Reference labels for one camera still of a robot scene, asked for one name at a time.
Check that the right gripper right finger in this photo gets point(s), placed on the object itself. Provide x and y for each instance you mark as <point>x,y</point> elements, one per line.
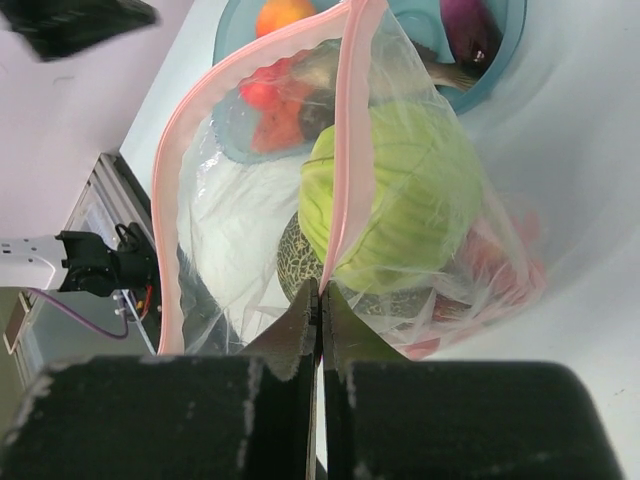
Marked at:
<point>366,402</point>

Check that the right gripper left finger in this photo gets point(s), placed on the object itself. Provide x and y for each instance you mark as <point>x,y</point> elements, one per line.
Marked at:
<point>278,404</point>

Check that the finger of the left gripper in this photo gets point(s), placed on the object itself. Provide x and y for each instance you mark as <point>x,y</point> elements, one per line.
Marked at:
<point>57,30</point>

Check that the green striped melon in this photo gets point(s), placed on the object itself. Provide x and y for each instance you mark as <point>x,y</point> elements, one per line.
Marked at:
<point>297,262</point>

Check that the green cabbage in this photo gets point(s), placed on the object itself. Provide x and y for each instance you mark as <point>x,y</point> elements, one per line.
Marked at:
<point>429,189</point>

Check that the red cherry tomato bunch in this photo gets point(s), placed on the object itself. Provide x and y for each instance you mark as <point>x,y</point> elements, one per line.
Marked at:
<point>504,278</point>

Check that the clear zip top bag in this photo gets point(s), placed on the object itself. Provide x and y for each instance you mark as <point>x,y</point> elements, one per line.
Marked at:
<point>218,222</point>

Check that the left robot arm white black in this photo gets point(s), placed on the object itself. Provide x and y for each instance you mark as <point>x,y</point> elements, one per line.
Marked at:
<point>75,261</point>

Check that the red apple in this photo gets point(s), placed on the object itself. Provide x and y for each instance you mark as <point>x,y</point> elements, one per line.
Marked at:
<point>262,90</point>

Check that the orange peach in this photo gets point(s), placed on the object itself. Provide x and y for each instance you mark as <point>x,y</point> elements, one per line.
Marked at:
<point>276,14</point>

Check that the teal plastic tray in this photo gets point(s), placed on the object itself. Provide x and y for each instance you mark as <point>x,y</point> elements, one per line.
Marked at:
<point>236,121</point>

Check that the grey fish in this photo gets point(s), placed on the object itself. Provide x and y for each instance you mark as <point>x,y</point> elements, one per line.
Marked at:
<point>391,69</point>

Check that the purple eggplant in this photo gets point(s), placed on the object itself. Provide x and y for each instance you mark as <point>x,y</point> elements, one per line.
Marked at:
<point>471,30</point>

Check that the aluminium rail front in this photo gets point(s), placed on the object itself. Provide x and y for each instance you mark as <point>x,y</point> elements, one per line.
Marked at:
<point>112,195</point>

